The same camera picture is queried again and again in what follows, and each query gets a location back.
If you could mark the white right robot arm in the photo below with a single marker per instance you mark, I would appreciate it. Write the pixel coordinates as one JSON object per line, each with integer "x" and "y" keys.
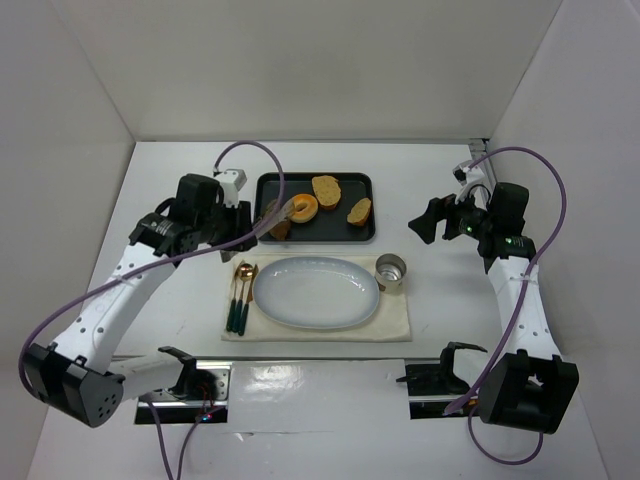
{"x": 525, "y": 383}

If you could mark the brown chocolate croissant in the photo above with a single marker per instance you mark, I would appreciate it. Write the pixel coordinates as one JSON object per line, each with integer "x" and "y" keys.
{"x": 280, "y": 230}

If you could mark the black baking tray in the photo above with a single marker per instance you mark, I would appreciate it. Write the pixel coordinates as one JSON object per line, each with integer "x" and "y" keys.
{"x": 329, "y": 226}

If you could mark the gold spoon green handle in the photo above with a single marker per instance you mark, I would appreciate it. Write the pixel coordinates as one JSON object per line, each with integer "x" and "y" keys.
{"x": 246, "y": 272}

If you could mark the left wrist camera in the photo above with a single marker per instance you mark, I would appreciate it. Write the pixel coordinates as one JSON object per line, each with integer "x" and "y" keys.
{"x": 231, "y": 182}

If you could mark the stainless steel cup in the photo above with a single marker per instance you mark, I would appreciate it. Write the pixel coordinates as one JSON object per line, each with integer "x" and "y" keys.
{"x": 390, "y": 271}

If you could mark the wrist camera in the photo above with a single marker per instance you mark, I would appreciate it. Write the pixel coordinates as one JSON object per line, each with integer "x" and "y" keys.
{"x": 469, "y": 177}
{"x": 231, "y": 182}

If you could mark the cream cloth placemat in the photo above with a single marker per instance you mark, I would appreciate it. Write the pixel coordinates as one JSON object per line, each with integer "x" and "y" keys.
{"x": 390, "y": 322}

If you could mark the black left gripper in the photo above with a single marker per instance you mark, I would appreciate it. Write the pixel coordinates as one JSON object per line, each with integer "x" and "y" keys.
{"x": 244, "y": 220}

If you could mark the orange bagel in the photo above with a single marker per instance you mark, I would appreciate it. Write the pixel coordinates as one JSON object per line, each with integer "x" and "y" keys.
{"x": 305, "y": 208}

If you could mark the gold fork green handle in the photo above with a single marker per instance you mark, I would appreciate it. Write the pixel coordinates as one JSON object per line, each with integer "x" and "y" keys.
{"x": 236, "y": 290}

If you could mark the gold knife green handle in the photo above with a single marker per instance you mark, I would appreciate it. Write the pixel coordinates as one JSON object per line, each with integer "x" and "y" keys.
{"x": 245, "y": 308}

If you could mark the large bread slice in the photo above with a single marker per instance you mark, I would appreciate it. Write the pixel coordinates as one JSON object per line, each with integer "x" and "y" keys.
{"x": 327, "y": 191}

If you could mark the small bread slice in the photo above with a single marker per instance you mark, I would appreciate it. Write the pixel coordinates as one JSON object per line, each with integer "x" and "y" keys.
{"x": 360, "y": 212}

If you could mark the light blue oval plate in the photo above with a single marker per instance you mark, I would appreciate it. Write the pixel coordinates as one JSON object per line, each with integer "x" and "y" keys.
{"x": 316, "y": 293}

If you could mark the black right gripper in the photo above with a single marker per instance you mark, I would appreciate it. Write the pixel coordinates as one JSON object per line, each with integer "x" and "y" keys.
{"x": 450, "y": 216}

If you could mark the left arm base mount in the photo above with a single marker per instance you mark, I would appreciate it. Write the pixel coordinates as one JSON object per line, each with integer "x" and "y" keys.
{"x": 206, "y": 401}

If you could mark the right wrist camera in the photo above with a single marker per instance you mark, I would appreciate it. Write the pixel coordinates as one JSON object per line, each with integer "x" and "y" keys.
{"x": 469, "y": 177}

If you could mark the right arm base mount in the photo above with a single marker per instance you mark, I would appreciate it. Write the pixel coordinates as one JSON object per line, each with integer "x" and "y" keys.
{"x": 429, "y": 388}

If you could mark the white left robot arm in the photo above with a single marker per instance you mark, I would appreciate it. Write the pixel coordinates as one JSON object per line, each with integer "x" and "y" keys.
{"x": 76, "y": 373}

